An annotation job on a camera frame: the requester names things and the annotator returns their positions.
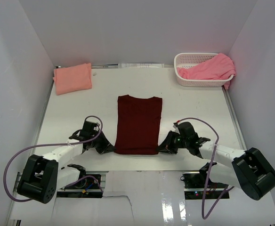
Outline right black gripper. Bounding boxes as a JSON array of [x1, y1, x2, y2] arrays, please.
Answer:
[[156, 130, 189, 154]]

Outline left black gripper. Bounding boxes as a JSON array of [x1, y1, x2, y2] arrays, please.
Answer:
[[89, 130, 115, 154]]

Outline dark red t shirt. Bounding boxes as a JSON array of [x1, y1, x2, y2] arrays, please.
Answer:
[[115, 95, 162, 155]]

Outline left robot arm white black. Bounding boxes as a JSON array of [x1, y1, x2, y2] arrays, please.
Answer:
[[17, 121, 115, 204]]

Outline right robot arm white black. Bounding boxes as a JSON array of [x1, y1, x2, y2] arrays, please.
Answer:
[[157, 122, 275, 201]]

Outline folded salmon pink t shirt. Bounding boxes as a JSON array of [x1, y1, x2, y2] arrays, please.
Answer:
[[53, 63, 92, 95]]

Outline white paper sheets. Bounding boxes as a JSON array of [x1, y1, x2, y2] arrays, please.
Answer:
[[118, 63, 164, 69]]

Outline white plastic basket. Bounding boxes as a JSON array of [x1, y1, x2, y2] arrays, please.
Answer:
[[174, 53, 234, 87]]

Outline pink t shirt in basket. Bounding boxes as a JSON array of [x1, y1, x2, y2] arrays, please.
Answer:
[[177, 53, 236, 90]]

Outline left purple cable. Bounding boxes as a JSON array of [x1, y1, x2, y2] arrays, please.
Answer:
[[3, 115, 104, 202]]

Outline purple cable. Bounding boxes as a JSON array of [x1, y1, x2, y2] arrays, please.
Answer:
[[3, 115, 104, 202], [176, 117, 235, 219]]

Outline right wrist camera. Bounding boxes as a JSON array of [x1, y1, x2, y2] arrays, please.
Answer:
[[173, 121, 179, 129]]

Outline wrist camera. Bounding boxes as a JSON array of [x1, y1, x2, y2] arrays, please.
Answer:
[[91, 122, 101, 133], [173, 121, 179, 129]]

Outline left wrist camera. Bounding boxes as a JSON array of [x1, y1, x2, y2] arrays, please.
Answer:
[[91, 122, 101, 133]]

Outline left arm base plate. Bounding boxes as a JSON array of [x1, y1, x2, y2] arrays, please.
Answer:
[[57, 178, 103, 198]]

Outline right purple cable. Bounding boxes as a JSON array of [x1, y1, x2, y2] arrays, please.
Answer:
[[176, 117, 235, 219]]

